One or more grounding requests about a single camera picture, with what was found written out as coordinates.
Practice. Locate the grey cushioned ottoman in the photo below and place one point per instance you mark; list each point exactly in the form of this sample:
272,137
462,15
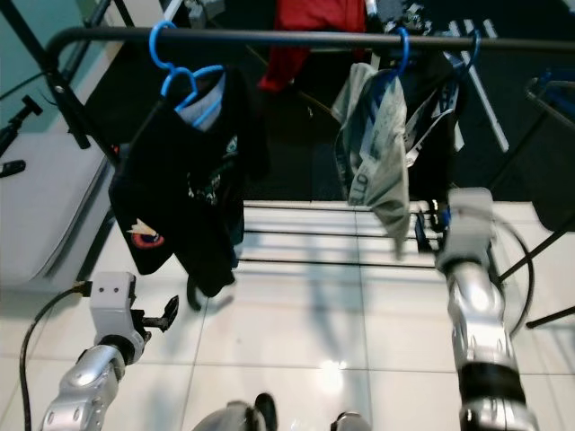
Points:
45,206

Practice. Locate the robot leg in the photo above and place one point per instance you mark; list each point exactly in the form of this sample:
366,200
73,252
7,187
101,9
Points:
352,422
238,417

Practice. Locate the robot right leg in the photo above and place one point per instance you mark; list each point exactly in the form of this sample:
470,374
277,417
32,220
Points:
352,422

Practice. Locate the black logo t-shirt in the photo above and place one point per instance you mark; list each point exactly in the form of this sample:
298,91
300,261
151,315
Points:
180,197

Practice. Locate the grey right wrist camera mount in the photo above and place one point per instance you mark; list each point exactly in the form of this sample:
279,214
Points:
467,220

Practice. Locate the long white strip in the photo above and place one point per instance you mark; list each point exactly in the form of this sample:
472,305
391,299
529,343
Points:
494,117

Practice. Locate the beige grey garment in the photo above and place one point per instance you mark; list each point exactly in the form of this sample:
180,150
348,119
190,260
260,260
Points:
382,171

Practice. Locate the black metal clothes rack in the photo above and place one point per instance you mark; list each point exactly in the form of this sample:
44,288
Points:
287,37

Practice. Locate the black box device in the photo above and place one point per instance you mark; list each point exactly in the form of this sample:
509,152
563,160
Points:
404,13

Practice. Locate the robot left leg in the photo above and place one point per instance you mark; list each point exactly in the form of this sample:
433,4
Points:
238,417

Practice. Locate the black printed garment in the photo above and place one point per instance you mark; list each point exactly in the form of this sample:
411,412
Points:
436,153

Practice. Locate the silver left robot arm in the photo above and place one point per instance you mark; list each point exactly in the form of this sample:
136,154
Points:
90,386

